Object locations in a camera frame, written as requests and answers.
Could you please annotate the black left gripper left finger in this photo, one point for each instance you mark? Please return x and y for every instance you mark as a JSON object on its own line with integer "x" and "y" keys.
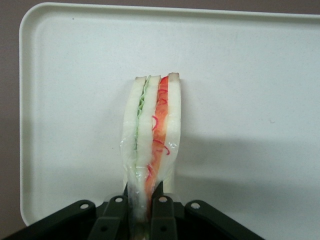
{"x": 112, "y": 215}

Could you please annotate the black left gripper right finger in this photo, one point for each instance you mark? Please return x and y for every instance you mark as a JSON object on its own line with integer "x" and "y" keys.
{"x": 162, "y": 215}

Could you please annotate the triangle sandwich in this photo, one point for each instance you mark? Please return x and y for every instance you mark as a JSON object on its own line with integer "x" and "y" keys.
{"x": 152, "y": 125}

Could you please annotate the cream plastic tray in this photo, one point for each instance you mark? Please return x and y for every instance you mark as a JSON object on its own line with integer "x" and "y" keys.
{"x": 225, "y": 75}

